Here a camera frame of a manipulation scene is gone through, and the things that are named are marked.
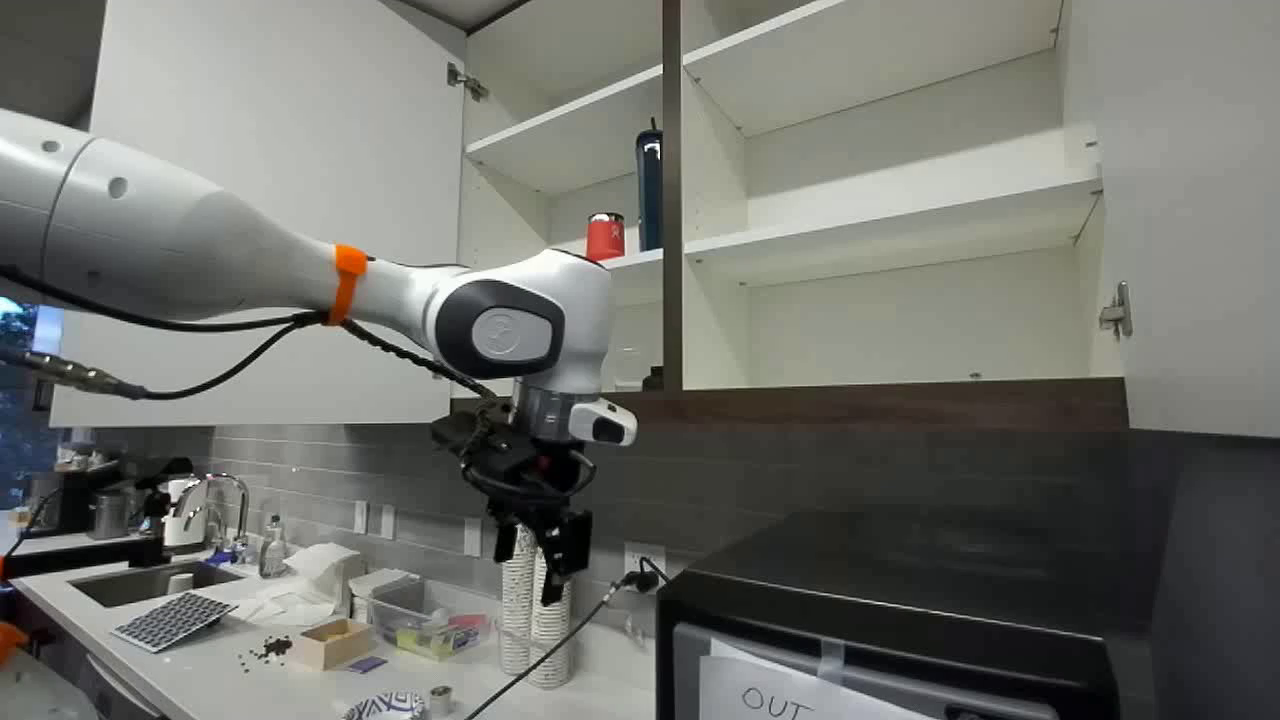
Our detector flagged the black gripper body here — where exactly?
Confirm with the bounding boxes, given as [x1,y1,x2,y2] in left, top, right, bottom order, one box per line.
[429,395,599,529]

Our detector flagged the red cup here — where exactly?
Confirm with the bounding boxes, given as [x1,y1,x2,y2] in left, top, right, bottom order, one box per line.
[586,208,629,265]

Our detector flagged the clear plastic container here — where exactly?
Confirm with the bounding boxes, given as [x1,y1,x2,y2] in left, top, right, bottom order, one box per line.
[370,584,492,665]

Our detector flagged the white paper bag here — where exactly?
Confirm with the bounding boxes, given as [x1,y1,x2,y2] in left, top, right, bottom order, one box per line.
[284,539,370,606]

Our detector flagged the small cardboard box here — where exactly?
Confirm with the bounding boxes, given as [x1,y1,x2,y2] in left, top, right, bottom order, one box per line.
[287,616,377,676]

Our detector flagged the clear soap bottle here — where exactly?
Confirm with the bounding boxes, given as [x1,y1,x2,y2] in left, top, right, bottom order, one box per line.
[255,511,291,581]

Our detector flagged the white paper sign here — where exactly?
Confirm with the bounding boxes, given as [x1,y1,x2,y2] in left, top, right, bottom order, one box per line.
[698,637,936,720]

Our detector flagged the steel kettle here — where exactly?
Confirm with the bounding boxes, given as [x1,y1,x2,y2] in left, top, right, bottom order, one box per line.
[156,468,254,553]

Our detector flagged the dark blue bottle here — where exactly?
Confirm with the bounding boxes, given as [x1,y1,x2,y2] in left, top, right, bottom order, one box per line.
[634,115,670,256]

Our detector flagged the grey ribbed mat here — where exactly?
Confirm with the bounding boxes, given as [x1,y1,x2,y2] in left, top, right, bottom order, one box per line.
[116,590,236,657]

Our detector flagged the steel sink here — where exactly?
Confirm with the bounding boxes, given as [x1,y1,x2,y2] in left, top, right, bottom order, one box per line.
[71,556,244,612]

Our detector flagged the black microwave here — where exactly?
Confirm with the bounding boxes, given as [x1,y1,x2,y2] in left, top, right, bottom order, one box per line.
[654,503,1164,720]

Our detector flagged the metal door hinge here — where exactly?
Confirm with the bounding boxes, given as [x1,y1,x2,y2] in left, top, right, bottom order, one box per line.
[446,55,492,106]
[1096,281,1138,339]

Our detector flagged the white cabinet door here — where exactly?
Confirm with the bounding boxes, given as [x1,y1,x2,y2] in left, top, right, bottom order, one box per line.
[1062,0,1280,444]
[48,0,471,431]

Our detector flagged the white cabinet with shelves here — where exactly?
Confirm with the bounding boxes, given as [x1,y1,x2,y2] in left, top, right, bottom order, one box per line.
[456,0,1112,395]

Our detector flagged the blue lit monitor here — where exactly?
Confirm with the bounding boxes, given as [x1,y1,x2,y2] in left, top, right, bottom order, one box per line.
[0,291,71,361]

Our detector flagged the white double wall outlet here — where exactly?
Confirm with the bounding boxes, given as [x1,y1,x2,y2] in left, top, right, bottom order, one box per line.
[620,539,671,606]

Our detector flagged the black power cable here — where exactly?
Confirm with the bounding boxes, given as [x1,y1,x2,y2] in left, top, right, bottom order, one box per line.
[466,556,671,720]

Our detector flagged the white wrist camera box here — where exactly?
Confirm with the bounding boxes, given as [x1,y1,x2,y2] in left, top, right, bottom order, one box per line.
[565,395,640,451]

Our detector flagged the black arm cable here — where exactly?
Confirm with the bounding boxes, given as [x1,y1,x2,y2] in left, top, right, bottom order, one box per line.
[0,265,514,410]

